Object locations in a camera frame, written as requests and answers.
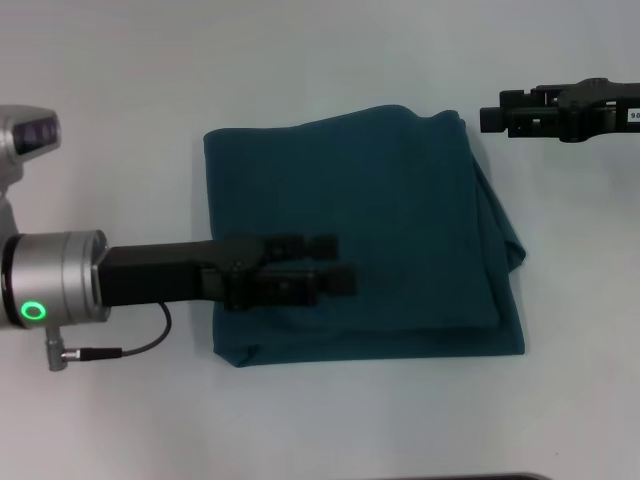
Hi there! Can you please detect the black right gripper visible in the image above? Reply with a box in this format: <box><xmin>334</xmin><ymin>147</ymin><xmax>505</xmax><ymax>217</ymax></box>
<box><xmin>478</xmin><ymin>76</ymin><xmax>640</xmax><ymax>145</ymax></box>

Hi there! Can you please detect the teal blue printed T-shirt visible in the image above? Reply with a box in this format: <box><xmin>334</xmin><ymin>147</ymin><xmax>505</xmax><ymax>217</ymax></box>
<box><xmin>202</xmin><ymin>103</ymin><xmax>529</xmax><ymax>369</ymax></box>

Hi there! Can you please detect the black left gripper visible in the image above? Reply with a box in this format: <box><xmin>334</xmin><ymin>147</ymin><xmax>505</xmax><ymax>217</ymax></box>
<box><xmin>98</xmin><ymin>231</ymin><xmax>359</xmax><ymax>313</ymax></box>

